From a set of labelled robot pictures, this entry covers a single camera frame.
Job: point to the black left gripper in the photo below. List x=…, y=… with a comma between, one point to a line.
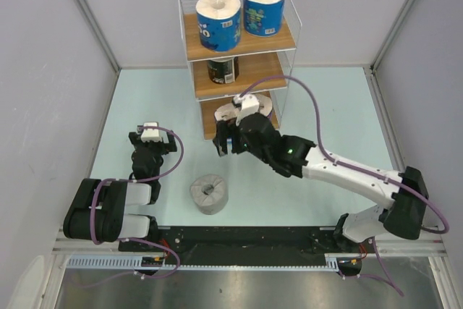
x=166, y=147

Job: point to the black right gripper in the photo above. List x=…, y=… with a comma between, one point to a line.
x=223, y=131

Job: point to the blue white-striped toilet roll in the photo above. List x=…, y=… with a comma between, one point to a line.
x=265, y=105

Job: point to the black-wrapped toilet roll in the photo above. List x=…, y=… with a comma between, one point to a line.
x=223, y=71

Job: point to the grey toilet roll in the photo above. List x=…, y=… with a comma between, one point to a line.
x=209, y=193

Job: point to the blue-wrapped toilet roll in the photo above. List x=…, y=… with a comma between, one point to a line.
x=219, y=23

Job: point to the blue cartoon-print toilet roll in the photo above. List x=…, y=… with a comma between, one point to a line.
x=263, y=17

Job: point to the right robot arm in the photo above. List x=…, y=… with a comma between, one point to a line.
x=398, y=196

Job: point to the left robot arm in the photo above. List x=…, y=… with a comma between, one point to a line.
x=98, y=210

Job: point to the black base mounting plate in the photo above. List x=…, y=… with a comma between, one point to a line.
x=253, y=256

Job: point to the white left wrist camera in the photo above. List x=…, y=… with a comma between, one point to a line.
x=149, y=132

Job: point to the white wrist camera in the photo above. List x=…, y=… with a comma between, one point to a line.
x=149, y=132
x=244, y=106

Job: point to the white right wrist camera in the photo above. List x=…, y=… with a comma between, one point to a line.
x=244, y=106

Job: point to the white wire wooden shelf rack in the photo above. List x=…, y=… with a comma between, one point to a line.
x=259, y=57

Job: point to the white slotted cable duct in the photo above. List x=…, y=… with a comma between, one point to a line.
x=141, y=263

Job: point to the aluminium frame rail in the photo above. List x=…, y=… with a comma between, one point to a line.
x=181, y=239

